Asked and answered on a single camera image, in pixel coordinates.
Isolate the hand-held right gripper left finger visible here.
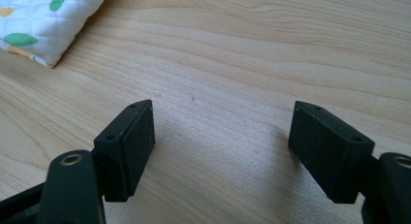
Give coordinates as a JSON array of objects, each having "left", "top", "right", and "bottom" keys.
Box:
[{"left": 93, "top": 99, "right": 156, "bottom": 203}]

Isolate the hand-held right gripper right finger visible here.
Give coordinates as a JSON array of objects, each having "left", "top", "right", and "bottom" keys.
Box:
[{"left": 287, "top": 100, "right": 376, "bottom": 205}]

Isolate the white quilted leaf-print cloth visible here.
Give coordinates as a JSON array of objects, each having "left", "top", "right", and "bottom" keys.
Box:
[{"left": 0, "top": 0, "right": 109, "bottom": 69}]

